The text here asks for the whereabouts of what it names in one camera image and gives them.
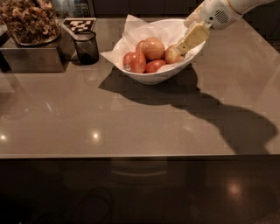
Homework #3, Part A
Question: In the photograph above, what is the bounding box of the red apple front left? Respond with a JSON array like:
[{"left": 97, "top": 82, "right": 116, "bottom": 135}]
[{"left": 122, "top": 52, "right": 146, "bottom": 74}]

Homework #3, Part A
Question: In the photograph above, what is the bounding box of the metal box stand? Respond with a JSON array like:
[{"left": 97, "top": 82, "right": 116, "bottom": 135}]
[{"left": 0, "top": 31, "right": 75, "bottom": 73}]

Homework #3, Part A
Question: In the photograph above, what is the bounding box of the black mesh cup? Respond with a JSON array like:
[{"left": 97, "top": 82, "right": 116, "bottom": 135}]
[{"left": 73, "top": 31, "right": 99, "bottom": 65}]

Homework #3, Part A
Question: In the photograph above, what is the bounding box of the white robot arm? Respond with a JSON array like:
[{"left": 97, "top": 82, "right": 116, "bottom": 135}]
[{"left": 174, "top": 0, "right": 275, "bottom": 54}]

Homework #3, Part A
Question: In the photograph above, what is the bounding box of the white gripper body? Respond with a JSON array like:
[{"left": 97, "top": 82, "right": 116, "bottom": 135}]
[{"left": 200, "top": 0, "right": 242, "bottom": 30}]

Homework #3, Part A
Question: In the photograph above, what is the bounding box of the black white fiducial marker card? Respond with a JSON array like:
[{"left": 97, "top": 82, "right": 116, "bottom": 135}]
[{"left": 62, "top": 17, "right": 96, "bottom": 33}]

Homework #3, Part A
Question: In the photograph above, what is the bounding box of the red apple behind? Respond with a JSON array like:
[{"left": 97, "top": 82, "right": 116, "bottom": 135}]
[{"left": 136, "top": 40, "right": 145, "bottom": 52}]

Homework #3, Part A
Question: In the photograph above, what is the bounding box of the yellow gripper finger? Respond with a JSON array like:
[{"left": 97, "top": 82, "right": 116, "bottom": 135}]
[
  {"left": 184, "top": 3, "right": 203, "bottom": 27},
  {"left": 174, "top": 23, "right": 210, "bottom": 54}
]

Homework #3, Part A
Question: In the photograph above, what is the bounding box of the small red apple front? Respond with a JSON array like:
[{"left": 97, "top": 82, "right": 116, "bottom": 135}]
[{"left": 145, "top": 59, "right": 165, "bottom": 74}]

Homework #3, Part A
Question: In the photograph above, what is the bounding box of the white ceramic bowl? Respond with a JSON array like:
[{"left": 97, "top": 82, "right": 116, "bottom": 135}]
[{"left": 123, "top": 43, "right": 204, "bottom": 85}]

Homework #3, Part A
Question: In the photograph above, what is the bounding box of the large red apple top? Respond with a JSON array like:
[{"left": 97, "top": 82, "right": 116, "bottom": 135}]
[{"left": 142, "top": 37, "right": 165, "bottom": 60}]

